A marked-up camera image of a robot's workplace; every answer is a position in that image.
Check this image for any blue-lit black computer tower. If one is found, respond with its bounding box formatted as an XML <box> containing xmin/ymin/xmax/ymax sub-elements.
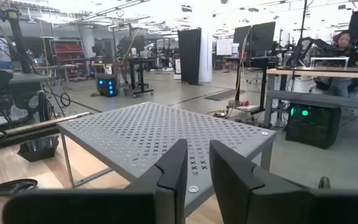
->
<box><xmin>95</xmin><ymin>73</ymin><xmax>119</xmax><ymax>98</ymax></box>

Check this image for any light wooden desk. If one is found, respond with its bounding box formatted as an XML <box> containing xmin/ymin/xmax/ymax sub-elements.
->
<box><xmin>264</xmin><ymin>66</ymin><xmax>358</xmax><ymax>128</ymax></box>

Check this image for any black teardrop mini plate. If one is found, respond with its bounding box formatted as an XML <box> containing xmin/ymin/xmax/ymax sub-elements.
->
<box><xmin>0</xmin><ymin>178</ymin><xmax>39</xmax><ymax>197</ymax></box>

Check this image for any dark floor mat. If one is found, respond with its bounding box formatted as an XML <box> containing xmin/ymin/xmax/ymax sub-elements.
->
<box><xmin>203</xmin><ymin>88</ymin><xmax>246</xmax><ymax>102</ymax></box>

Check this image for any black hook clamp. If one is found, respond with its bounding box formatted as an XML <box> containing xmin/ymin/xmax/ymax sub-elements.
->
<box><xmin>318</xmin><ymin>175</ymin><xmax>332</xmax><ymax>190</ymax></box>

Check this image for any clear acrylic box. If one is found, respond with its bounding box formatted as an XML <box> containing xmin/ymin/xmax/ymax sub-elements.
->
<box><xmin>310</xmin><ymin>56</ymin><xmax>351</xmax><ymax>70</ymax></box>

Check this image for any black room partition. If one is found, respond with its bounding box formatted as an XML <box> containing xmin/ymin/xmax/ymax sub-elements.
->
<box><xmin>177</xmin><ymin>28</ymin><xmax>203</xmax><ymax>86</ymax></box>

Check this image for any black upright monitor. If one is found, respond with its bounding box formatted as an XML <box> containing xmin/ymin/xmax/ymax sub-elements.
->
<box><xmin>347</xmin><ymin>9</ymin><xmax>358</xmax><ymax>44</ymax></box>

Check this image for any black standing desk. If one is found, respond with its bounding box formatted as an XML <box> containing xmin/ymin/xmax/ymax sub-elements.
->
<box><xmin>222</xmin><ymin>55</ymin><xmax>273</xmax><ymax>115</ymax></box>

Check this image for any white whiteboard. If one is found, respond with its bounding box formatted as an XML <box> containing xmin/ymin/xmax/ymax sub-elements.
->
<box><xmin>216</xmin><ymin>37</ymin><xmax>234</xmax><ymax>57</ymax></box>

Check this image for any black rolling workbench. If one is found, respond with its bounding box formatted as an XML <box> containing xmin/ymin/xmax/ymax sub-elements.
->
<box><xmin>116</xmin><ymin>34</ymin><xmax>155</xmax><ymax>99</ymax></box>

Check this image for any green-lit black computer tower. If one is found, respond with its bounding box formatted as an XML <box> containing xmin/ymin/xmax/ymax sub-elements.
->
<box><xmin>285</xmin><ymin>102</ymin><xmax>342</xmax><ymax>150</ymax></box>

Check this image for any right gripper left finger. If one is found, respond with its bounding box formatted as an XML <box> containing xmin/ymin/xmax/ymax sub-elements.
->
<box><xmin>124</xmin><ymin>138</ymin><xmax>188</xmax><ymax>224</ymax></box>

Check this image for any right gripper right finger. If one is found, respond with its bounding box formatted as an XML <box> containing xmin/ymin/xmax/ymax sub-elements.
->
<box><xmin>209</xmin><ymin>139</ymin><xmax>306</xmax><ymax>224</ymax></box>

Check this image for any white building column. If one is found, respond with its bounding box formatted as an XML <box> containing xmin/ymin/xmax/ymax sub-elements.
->
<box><xmin>197</xmin><ymin>12</ymin><xmax>214</xmax><ymax>83</ymax></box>

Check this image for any black computer monitor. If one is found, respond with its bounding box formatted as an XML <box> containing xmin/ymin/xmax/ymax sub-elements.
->
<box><xmin>250</xmin><ymin>21</ymin><xmax>277</xmax><ymax>52</ymax></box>
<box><xmin>232</xmin><ymin>24</ymin><xmax>254</xmax><ymax>52</ymax></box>

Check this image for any red storage shelving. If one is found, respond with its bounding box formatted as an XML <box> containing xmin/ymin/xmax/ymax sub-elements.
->
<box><xmin>48</xmin><ymin>38</ymin><xmax>87</xmax><ymax>78</ymax></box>

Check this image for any grey perforated metal shelf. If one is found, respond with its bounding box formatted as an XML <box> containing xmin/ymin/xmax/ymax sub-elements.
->
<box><xmin>56</xmin><ymin>101</ymin><xmax>277</xmax><ymax>218</ymax></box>

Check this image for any person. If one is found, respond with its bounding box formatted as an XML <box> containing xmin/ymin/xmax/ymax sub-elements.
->
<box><xmin>314</xmin><ymin>29</ymin><xmax>358</xmax><ymax>98</ymax></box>

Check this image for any black vertical pole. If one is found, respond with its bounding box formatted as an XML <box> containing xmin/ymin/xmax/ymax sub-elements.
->
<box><xmin>6</xmin><ymin>8</ymin><xmax>32</xmax><ymax>74</ymax></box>

